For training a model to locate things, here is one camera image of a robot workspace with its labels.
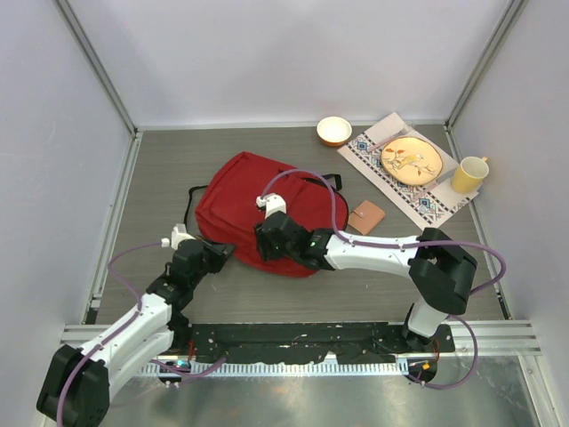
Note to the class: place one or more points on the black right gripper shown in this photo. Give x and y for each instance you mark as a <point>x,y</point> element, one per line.
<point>267,251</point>

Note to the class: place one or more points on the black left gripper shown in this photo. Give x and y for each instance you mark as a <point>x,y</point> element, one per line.
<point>220,253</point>

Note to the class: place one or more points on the red student backpack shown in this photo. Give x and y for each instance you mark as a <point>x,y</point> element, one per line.
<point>227,212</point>

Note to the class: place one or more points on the brown leather wallet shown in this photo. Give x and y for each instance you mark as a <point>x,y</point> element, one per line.
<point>365,217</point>

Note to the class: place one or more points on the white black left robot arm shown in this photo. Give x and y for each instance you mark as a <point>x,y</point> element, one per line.
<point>82,382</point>

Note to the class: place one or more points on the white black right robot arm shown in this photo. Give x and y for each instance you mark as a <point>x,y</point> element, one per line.
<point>442,271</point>

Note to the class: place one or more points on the white orange bowl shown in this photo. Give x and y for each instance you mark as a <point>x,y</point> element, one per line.
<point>334,131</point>

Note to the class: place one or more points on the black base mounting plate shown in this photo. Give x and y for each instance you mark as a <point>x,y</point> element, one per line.
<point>304,343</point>

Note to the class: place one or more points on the yellow bird plate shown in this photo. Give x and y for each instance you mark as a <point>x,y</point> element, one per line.
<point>411,161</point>

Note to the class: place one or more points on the yellow mug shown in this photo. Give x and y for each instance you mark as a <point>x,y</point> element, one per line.
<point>470,174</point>

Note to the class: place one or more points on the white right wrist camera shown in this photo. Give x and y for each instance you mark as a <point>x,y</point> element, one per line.
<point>271,204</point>

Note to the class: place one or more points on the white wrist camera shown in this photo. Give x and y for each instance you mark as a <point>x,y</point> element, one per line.
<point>271,204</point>
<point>179,234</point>

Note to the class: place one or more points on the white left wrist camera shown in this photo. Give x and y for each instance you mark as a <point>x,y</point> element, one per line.
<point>179,234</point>

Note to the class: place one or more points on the pink handled knife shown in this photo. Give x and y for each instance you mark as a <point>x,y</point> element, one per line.
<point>439,180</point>

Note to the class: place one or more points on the pink handled fork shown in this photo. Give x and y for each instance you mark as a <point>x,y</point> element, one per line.
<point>402,132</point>

